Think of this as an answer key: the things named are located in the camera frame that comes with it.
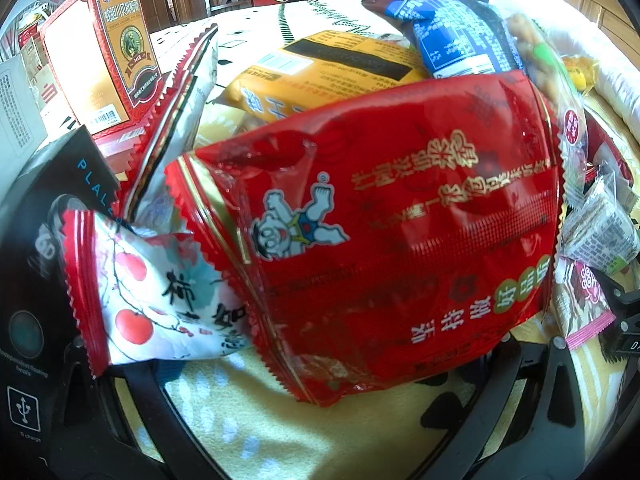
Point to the silver red-edged packet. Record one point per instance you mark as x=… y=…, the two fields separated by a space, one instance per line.
x=170 y=125

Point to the small white printed packet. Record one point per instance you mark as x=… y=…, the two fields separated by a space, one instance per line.
x=600 y=230

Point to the flat red box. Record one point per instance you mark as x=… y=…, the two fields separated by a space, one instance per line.
x=117 y=147

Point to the large red snack bag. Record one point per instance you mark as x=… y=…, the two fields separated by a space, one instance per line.
x=400 y=240

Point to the black box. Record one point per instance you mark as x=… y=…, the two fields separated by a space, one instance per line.
x=35 y=240

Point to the small yellow packet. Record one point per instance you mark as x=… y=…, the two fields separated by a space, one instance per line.
x=580 y=72

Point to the white red persimmon packet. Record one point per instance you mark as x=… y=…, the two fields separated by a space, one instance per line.
x=150 y=300

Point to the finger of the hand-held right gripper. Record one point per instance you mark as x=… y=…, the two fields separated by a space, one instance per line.
x=617 y=292

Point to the dark red snack packet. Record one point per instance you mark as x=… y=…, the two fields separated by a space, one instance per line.
x=605 y=150

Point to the orange yellow snack packet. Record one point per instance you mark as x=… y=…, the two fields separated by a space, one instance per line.
x=325 y=75

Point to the yellow patterned blanket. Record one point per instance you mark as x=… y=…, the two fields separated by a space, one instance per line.
x=300 y=435

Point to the clear peanut packet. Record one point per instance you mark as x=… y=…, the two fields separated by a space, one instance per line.
x=540 y=65

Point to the pink-edged snack packet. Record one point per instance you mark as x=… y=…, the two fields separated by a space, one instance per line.
x=580 y=300

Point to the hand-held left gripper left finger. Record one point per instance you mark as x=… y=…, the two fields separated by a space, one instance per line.
x=150 y=410

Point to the blue snack packet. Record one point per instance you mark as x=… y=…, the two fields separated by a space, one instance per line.
x=450 y=35

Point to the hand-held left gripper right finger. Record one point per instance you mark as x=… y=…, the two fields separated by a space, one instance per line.
x=555 y=400

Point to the orange red medicine box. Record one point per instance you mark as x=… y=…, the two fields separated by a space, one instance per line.
x=95 y=60

